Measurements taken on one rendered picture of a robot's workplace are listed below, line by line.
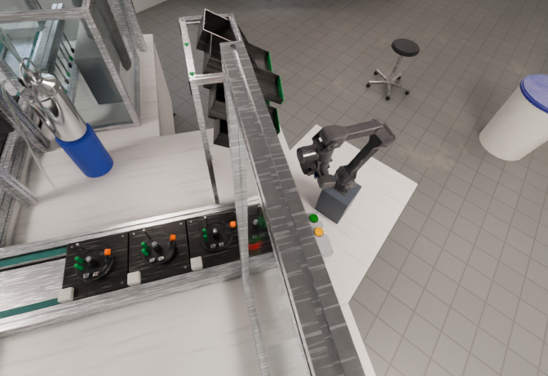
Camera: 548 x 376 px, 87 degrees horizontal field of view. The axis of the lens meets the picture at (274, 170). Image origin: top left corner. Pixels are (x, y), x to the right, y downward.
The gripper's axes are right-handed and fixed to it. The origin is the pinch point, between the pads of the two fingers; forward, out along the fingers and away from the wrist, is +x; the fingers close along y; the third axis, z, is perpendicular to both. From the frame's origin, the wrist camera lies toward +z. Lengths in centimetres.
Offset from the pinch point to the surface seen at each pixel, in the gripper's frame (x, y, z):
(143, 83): 40, -120, 75
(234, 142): -57, 26, 37
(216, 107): -24.1, -18.8, 35.5
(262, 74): -28.0, -28.4, 16.9
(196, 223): 29, -3, 51
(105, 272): 28, 10, 88
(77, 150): 18, -47, 99
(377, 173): 39, -16, -52
